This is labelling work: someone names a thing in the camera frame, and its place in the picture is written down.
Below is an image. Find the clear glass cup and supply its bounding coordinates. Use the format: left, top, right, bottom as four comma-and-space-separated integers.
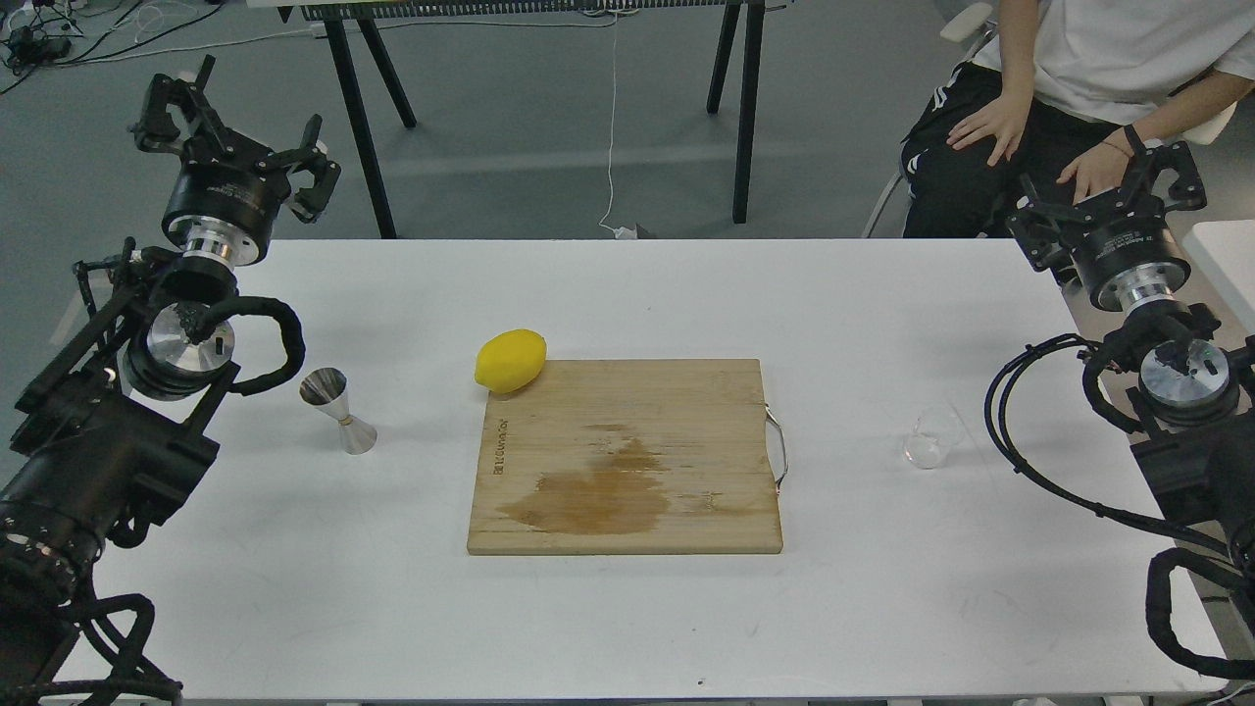
902, 405, 968, 472

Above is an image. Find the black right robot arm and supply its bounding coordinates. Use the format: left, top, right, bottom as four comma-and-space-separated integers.
984, 125, 1254, 681

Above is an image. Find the cable bundle on floor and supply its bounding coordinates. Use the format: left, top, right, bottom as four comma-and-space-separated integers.
0, 0, 325, 95

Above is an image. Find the white side table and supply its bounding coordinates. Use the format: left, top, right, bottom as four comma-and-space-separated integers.
1183, 219, 1254, 334

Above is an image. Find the person's right hand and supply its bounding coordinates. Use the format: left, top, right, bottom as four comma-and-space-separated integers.
946, 94, 1032, 167

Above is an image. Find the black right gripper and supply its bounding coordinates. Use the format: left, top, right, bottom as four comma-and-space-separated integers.
1007, 124, 1209, 313

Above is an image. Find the person's left hand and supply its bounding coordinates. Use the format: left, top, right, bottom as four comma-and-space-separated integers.
1055, 140, 1132, 204

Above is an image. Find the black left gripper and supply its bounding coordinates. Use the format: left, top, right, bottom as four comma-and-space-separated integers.
129, 55, 341, 267

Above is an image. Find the steel jigger measuring cup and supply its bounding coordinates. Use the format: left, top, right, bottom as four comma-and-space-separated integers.
299, 367, 377, 455

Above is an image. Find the seated person in white shirt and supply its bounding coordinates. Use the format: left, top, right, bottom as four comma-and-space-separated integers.
900, 1, 1254, 238

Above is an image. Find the black-legged background table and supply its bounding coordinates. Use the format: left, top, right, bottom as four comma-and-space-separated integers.
245, 0, 768, 240

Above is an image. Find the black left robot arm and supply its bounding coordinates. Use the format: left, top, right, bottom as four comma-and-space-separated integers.
3, 55, 340, 705

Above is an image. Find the wooden cutting board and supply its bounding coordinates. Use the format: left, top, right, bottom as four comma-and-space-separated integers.
466, 359, 783, 557

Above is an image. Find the white hanging cable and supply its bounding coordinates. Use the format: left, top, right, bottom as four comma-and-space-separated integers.
597, 8, 636, 240

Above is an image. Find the yellow lemon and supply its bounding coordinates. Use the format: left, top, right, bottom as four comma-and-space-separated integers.
474, 329, 547, 394

